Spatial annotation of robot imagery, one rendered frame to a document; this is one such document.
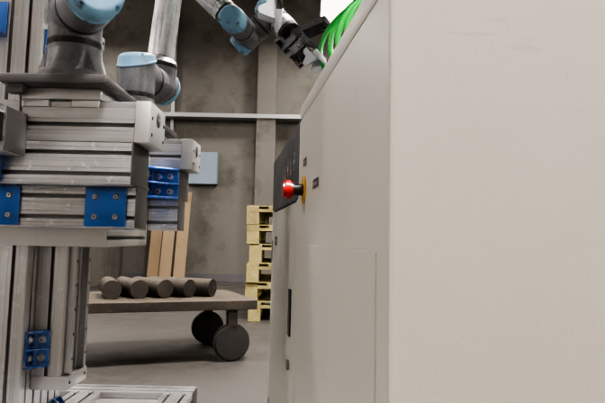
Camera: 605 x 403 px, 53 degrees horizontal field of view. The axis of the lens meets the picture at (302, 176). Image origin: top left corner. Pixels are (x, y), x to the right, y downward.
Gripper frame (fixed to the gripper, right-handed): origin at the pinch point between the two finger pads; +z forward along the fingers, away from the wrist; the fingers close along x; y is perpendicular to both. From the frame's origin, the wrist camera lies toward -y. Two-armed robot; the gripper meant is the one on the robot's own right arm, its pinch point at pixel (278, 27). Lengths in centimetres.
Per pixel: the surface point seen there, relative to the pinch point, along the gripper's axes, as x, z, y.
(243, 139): -812, -100, -11
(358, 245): 81, 52, -3
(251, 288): -376, 96, -11
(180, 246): -774, 70, 78
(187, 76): -824, -201, 81
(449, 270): 93, 54, -8
